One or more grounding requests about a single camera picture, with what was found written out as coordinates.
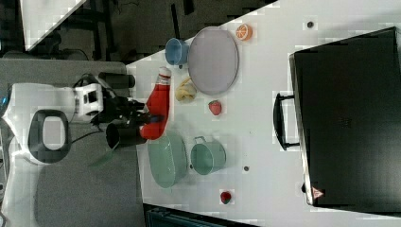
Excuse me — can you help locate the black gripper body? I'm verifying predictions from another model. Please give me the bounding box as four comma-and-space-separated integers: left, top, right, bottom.
91, 96, 145, 125

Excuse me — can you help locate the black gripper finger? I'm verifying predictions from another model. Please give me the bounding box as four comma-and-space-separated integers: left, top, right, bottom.
134, 113, 165, 125

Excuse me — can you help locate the red ketchup bottle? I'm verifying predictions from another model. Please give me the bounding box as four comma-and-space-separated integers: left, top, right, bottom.
140, 66, 171, 140

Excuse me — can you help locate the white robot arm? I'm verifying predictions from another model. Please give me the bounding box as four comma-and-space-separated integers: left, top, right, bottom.
1, 82, 165, 227

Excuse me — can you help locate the green oval strainer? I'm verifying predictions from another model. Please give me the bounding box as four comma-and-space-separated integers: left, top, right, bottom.
148, 131, 188, 188

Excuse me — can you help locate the lower black cylinder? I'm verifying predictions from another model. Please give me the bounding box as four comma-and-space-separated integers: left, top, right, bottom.
106, 123, 147, 148

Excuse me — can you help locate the black cylinder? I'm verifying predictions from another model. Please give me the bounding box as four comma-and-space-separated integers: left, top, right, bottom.
106, 123, 147, 148
98, 72, 135, 89

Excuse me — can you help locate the upper black cylinder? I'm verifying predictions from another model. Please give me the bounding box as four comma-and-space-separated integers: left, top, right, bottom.
98, 72, 135, 89

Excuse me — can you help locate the yellow banana bunch toy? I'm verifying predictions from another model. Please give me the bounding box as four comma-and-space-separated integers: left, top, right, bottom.
175, 77, 197, 102

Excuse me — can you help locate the green mug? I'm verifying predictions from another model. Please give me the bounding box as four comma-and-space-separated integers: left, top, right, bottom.
190, 136, 227, 175

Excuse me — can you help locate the blue cup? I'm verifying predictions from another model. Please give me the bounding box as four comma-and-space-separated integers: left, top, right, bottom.
165, 38, 189, 65

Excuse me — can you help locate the lilac round plate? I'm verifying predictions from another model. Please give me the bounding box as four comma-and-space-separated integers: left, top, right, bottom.
187, 26, 239, 96

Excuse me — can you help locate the dark red strawberry toy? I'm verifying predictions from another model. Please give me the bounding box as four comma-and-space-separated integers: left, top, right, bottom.
220, 191, 232, 204

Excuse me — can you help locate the orange slice toy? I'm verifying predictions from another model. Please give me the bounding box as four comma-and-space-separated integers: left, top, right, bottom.
235, 24, 253, 41

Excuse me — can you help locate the black toaster oven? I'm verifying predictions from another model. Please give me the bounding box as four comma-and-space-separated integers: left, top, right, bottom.
289, 26, 401, 217

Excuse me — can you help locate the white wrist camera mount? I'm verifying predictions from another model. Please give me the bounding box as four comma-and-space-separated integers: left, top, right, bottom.
75, 83, 103, 115

